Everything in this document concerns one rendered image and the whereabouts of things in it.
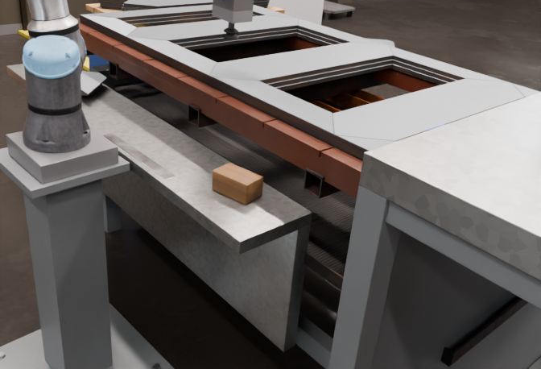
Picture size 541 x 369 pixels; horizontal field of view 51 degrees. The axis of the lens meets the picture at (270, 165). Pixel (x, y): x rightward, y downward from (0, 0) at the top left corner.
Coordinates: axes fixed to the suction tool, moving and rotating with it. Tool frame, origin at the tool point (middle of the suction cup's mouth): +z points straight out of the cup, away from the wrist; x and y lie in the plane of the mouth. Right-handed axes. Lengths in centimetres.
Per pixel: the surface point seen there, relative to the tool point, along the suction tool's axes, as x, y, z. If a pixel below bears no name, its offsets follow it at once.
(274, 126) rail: 9.5, -28.9, 11.8
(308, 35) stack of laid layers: -60, 29, 12
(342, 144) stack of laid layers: 5.7, -45.6, 10.2
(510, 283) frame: 44, -97, -6
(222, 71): -0.5, 3.0, 10.0
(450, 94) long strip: -42, -41, 9
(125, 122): 18.4, 21.1, 27.7
